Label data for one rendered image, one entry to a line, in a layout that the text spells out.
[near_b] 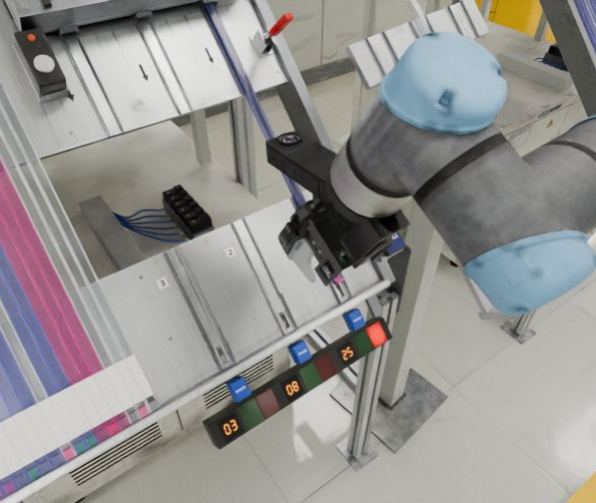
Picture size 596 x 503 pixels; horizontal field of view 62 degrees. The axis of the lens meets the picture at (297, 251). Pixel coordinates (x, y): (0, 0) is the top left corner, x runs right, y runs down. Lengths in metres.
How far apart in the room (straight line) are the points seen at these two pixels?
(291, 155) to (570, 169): 0.26
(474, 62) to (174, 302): 0.52
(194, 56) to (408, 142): 0.55
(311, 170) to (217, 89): 0.37
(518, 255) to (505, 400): 1.34
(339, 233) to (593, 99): 1.02
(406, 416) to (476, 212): 1.24
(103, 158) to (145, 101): 0.65
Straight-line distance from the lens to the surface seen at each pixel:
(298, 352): 0.78
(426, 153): 0.35
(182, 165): 1.35
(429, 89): 0.34
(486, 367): 1.72
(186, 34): 0.87
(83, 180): 1.36
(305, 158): 0.51
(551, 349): 1.85
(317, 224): 0.50
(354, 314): 0.82
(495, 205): 0.35
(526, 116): 1.68
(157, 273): 0.73
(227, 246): 0.76
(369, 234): 0.46
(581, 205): 0.39
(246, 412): 0.78
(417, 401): 1.58
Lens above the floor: 1.34
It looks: 43 degrees down
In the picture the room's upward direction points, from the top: straight up
